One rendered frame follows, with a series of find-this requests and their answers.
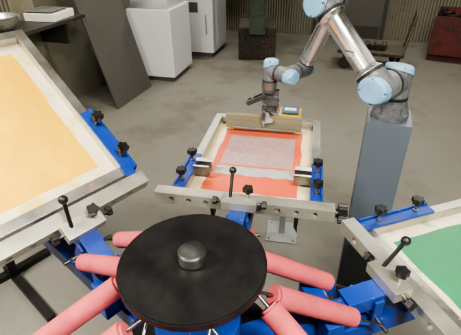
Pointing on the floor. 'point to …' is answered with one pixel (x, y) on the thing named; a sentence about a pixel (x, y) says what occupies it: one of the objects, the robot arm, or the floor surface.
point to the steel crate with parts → (446, 36)
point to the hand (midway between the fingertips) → (263, 123)
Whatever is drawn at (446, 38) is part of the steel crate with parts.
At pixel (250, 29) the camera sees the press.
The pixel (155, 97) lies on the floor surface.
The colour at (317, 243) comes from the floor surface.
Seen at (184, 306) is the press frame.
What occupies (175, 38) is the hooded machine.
